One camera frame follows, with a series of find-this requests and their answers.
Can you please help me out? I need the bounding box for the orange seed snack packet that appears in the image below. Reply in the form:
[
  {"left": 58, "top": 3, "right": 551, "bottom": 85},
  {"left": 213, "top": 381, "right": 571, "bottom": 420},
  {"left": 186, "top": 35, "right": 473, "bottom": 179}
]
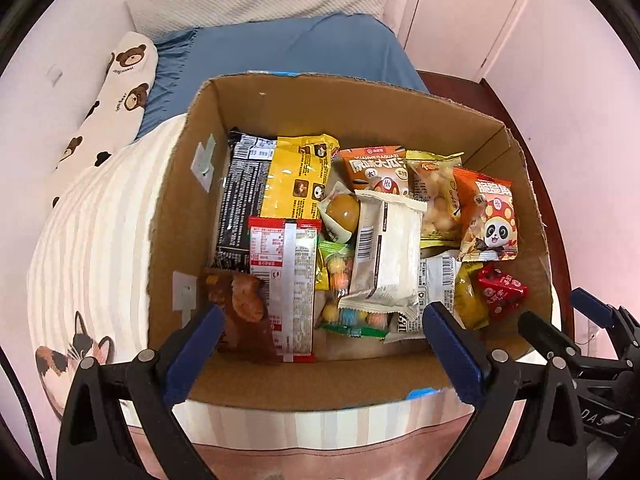
[{"left": 339, "top": 146, "right": 411, "bottom": 198}]

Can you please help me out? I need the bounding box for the white cake packet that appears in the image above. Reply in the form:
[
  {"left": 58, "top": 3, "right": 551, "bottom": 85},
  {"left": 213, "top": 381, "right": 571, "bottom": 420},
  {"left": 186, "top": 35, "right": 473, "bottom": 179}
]
[{"left": 338, "top": 190, "right": 428, "bottom": 312}]

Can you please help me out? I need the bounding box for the white door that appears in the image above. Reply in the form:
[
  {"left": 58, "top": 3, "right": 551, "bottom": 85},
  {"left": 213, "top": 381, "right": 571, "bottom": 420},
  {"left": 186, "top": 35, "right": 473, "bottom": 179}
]
[{"left": 400, "top": 0, "right": 543, "bottom": 81}]

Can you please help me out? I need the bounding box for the orange panda print snack packet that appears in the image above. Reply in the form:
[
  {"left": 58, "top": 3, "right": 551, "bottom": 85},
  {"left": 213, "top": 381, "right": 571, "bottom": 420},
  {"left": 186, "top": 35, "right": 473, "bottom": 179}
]
[{"left": 452, "top": 167, "right": 519, "bottom": 262}]

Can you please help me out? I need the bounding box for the green colourful candy packet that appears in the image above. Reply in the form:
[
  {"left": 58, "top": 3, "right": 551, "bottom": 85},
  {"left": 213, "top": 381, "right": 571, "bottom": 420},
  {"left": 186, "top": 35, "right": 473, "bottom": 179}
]
[
  {"left": 315, "top": 240, "right": 357, "bottom": 292},
  {"left": 320, "top": 300, "right": 391, "bottom": 339}
]

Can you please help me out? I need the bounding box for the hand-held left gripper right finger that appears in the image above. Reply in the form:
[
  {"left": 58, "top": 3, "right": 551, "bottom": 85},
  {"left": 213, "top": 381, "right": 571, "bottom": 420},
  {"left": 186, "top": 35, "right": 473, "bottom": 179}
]
[{"left": 422, "top": 301, "right": 586, "bottom": 480}]

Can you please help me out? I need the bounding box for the blue bed sheet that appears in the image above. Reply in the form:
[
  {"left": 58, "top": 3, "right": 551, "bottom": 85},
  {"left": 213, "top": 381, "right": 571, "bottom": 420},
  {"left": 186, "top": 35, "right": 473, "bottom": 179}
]
[{"left": 135, "top": 12, "right": 431, "bottom": 141}]

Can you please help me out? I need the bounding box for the brown snack packet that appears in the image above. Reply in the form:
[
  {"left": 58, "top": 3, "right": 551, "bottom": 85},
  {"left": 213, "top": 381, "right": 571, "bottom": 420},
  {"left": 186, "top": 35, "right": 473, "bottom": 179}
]
[{"left": 199, "top": 267, "right": 281, "bottom": 365}]

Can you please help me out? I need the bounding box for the white black-text snack packet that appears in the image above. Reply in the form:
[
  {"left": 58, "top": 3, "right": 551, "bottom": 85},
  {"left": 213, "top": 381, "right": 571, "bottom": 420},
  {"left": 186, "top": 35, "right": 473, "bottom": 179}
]
[{"left": 384, "top": 255, "right": 463, "bottom": 345}]

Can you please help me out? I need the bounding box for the yellow snack packet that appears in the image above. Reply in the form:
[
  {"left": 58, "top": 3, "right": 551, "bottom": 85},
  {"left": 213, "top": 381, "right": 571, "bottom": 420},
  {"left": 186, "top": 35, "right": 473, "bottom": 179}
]
[{"left": 260, "top": 133, "right": 341, "bottom": 221}]

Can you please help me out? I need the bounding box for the bear print pillow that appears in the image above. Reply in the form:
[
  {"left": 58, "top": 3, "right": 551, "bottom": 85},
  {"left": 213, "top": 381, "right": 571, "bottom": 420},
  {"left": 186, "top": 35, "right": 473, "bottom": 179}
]
[{"left": 50, "top": 31, "right": 160, "bottom": 208}]

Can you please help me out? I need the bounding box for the small red snack packet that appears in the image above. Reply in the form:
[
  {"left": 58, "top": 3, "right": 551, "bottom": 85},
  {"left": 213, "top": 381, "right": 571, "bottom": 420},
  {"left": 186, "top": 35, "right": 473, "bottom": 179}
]
[{"left": 474, "top": 265, "right": 529, "bottom": 322}]

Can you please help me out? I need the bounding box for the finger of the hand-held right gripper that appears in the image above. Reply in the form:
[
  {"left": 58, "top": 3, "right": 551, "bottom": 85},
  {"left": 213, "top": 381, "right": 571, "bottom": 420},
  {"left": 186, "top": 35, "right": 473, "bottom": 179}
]
[
  {"left": 517, "top": 310, "right": 586, "bottom": 366},
  {"left": 569, "top": 287, "right": 640, "bottom": 361}
]

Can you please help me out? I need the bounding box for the clear braised egg packet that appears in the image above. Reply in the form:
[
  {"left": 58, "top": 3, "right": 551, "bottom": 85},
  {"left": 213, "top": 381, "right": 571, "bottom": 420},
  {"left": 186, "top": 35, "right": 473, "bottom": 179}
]
[{"left": 318, "top": 182, "right": 362, "bottom": 245}]

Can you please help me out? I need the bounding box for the cardboard box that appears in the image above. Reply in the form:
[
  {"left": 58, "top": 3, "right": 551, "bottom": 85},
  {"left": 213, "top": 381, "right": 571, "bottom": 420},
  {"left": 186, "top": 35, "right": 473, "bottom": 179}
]
[{"left": 146, "top": 71, "right": 555, "bottom": 408}]

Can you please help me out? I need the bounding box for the black snack packet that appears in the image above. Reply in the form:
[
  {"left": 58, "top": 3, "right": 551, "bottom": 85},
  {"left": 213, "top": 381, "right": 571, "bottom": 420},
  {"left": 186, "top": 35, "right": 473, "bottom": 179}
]
[{"left": 212, "top": 129, "right": 278, "bottom": 273}]

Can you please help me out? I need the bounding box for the plain orange-yellow snack packet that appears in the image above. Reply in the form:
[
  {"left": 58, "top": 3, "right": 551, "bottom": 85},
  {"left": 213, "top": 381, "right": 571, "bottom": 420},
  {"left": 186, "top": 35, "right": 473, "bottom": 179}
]
[{"left": 454, "top": 261, "right": 492, "bottom": 332}]

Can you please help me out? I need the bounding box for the red and white snack packet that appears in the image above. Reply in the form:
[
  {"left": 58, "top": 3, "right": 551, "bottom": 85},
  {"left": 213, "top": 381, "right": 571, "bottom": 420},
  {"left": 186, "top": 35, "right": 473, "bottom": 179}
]
[{"left": 247, "top": 216, "right": 322, "bottom": 364}]

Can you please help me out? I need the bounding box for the yellow clear quail egg packet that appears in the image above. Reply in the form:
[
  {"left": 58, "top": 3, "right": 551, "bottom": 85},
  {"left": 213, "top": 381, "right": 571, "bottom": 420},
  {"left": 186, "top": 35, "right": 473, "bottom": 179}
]
[{"left": 405, "top": 150, "right": 465, "bottom": 251}]

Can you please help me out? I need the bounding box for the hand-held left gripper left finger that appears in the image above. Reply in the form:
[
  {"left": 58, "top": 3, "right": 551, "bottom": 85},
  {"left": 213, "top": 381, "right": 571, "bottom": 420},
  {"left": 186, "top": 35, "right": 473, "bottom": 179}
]
[{"left": 56, "top": 302, "right": 226, "bottom": 480}]

